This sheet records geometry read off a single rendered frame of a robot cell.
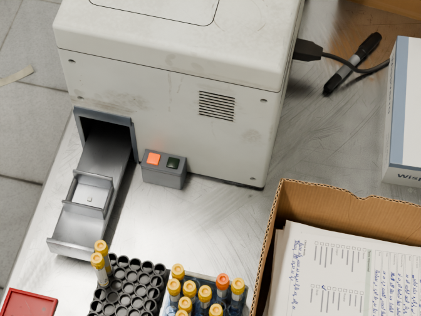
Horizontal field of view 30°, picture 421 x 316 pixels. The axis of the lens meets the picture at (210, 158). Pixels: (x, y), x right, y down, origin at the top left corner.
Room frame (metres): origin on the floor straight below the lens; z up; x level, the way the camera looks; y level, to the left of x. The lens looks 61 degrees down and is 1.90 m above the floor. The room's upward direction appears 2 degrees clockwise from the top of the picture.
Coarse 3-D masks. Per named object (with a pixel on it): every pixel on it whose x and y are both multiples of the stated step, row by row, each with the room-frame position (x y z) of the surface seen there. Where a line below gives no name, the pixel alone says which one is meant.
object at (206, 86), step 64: (64, 0) 0.60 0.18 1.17; (128, 0) 0.60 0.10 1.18; (192, 0) 0.60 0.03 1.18; (256, 0) 0.61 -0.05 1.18; (64, 64) 0.56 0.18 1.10; (128, 64) 0.54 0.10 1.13; (192, 64) 0.53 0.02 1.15; (256, 64) 0.52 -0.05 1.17; (192, 128) 0.53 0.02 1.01; (256, 128) 0.51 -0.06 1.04
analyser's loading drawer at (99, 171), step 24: (96, 120) 0.59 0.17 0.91; (96, 144) 0.55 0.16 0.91; (120, 144) 0.55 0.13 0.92; (96, 168) 0.51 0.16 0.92; (120, 168) 0.51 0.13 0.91; (72, 192) 0.47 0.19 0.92; (96, 192) 0.47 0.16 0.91; (72, 216) 0.44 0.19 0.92; (96, 216) 0.43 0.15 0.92; (48, 240) 0.39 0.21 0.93; (72, 240) 0.40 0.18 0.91; (96, 240) 0.40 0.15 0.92
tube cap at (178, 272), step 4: (176, 264) 0.34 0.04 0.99; (180, 264) 0.34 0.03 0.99; (172, 268) 0.34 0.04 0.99; (176, 268) 0.34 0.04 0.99; (180, 268) 0.34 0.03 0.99; (172, 272) 0.33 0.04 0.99; (176, 272) 0.33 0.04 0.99; (180, 272) 0.33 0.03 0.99; (184, 272) 0.34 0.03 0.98; (172, 276) 0.33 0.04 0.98; (176, 276) 0.33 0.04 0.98; (180, 276) 0.33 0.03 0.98
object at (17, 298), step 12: (12, 288) 0.34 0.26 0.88; (12, 300) 0.33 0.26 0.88; (24, 300) 0.33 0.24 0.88; (36, 300) 0.33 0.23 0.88; (48, 300) 0.33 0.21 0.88; (0, 312) 0.31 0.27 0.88; (12, 312) 0.31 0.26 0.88; (24, 312) 0.31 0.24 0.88; (36, 312) 0.31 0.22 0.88; (48, 312) 0.31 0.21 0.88
